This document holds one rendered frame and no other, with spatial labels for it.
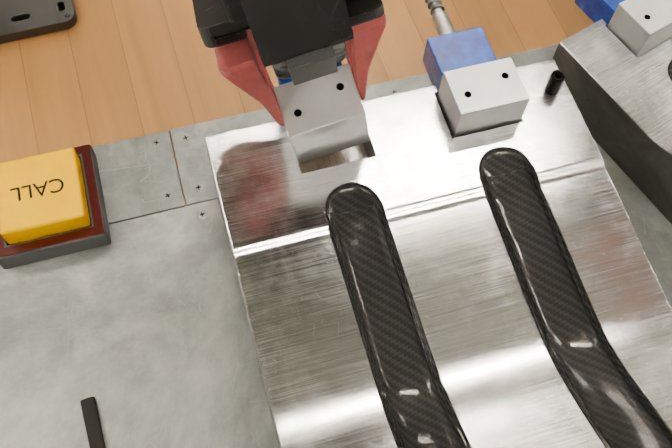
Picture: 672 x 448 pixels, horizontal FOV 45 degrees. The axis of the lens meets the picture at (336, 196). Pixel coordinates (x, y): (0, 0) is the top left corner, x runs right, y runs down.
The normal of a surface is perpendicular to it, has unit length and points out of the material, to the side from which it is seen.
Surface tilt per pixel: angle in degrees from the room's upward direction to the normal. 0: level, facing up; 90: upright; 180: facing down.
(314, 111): 13
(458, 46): 0
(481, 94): 0
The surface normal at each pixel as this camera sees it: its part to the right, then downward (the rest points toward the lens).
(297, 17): 0.22, 0.66
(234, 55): -0.22, -0.68
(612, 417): -0.03, -0.81
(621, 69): 0.04, -0.45
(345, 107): -0.08, -0.26
